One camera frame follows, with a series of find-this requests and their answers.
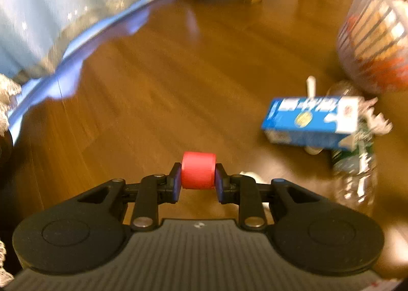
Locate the orange foam net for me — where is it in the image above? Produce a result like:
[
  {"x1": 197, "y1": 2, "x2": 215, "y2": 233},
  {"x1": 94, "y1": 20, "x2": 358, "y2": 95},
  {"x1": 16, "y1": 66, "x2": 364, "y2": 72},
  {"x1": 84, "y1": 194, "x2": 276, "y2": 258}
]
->
[{"x1": 360, "y1": 56, "x2": 408, "y2": 89}]

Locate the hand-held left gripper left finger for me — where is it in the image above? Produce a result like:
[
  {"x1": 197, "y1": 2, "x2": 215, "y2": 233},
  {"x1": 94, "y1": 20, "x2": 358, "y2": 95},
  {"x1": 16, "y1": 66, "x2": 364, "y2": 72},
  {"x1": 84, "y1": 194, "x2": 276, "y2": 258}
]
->
[{"x1": 77, "y1": 162, "x2": 183, "y2": 232}]

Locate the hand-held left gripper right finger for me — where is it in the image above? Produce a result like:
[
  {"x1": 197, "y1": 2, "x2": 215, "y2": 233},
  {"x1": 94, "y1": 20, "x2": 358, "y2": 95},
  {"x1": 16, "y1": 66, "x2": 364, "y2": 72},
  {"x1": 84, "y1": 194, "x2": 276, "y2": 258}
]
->
[{"x1": 214, "y1": 163, "x2": 320, "y2": 232}]

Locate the blue star curtain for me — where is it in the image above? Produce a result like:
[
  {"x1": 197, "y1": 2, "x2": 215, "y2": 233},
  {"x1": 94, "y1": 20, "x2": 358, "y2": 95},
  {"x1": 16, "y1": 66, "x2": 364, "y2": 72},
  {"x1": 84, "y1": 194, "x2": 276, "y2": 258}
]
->
[{"x1": 0, "y1": 0, "x2": 220, "y2": 78}]

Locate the purple perforated plastic basket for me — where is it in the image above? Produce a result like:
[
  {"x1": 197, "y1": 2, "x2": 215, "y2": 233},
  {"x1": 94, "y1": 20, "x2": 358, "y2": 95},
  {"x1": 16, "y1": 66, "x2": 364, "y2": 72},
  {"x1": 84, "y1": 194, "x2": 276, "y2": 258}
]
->
[{"x1": 336, "y1": 0, "x2": 408, "y2": 95}]

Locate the crumpled white tissue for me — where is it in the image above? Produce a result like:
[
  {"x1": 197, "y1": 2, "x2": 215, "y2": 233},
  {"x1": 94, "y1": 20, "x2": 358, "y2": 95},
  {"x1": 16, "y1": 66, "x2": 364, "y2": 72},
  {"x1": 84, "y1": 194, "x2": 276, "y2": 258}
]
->
[{"x1": 360, "y1": 96, "x2": 393, "y2": 135}]

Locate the beige paper bag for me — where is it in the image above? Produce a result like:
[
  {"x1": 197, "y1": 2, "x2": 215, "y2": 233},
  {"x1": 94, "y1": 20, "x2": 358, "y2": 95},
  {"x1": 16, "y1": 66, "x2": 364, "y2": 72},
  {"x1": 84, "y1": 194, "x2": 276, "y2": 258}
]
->
[{"x1": 352, "y1": 1, "x2": 402, "y2": 58}]

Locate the blue and white carton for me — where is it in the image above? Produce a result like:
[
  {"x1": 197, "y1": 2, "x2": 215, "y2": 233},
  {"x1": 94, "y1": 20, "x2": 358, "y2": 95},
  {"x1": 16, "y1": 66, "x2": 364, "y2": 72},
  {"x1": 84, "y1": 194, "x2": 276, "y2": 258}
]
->
[{"x1": 261, "y1": 96, "x2": 362, "y2": 151}]

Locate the red bottle cap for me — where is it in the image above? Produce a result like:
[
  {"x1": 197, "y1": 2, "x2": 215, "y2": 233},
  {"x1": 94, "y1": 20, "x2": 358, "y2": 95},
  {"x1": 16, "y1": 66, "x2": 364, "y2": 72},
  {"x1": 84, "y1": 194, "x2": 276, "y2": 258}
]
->
[{"x1": 181, "y1": 151, "x2": 217, "y2": 190}]

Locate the clear plastic water bottle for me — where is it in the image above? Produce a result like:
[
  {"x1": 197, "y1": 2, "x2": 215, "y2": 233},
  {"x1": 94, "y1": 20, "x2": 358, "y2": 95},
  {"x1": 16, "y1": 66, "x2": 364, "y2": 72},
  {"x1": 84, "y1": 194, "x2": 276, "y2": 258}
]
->
[{"x1": 327, "y1": 80, "x2": 380, "y2": 215}]

